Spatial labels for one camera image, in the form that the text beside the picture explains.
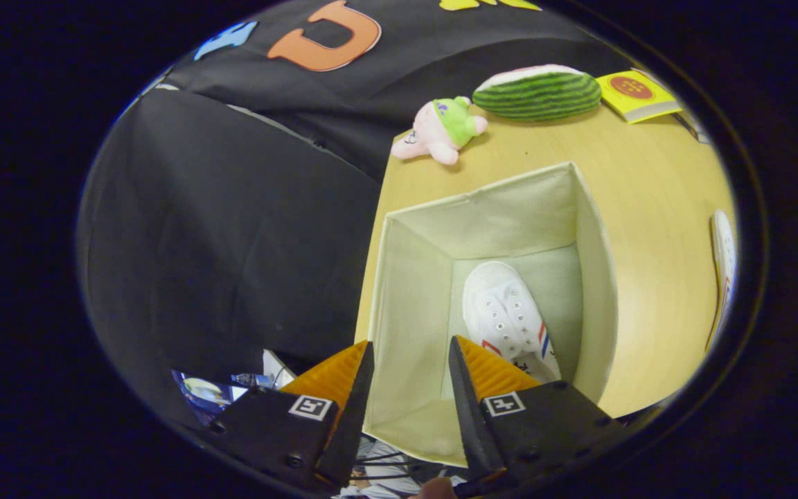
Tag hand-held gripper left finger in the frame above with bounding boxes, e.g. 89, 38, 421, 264
202, 340, 376, 494

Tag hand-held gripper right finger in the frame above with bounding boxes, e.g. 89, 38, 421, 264
449, 335, 632, 489

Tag white canvas shoe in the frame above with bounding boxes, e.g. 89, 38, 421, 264
707, 209, 738, 351
462, 261, 562, 384

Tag cream fabric storage box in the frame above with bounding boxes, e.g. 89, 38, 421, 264
362, 161, 619, 469

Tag white paper sheet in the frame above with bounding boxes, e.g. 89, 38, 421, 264
262, 349, 298, 389

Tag blue printed carton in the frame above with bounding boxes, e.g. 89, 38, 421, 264
171, 369, 249, 425

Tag pink and green plush toy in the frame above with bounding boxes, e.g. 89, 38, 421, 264
391, 96, 489, 166

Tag watermelon slice plush toy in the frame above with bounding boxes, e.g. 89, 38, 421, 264
472, 64, 603, 123

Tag yellow book with red label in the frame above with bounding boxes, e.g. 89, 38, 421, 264
594, 69, 683, 125

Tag grey paperback book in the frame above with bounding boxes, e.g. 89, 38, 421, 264
675, 111, 710, 145

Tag black cables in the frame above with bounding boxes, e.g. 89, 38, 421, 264
352, 449, 436, 484

